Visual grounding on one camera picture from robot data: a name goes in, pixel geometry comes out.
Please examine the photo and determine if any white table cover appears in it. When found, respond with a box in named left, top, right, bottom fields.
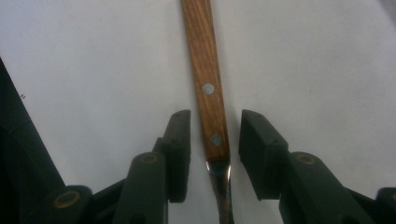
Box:
left=0, top=0, right=396, bottom=224

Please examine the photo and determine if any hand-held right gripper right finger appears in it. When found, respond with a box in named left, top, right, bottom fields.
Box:
left=238, top=109, right=375, bottom=224

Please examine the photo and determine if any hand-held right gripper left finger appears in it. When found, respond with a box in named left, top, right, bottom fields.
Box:
left=111, top=109, right=192, bottom=224

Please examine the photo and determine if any wooden-handled knife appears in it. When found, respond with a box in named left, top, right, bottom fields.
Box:
left=180, top=0, right=235, bottom=224

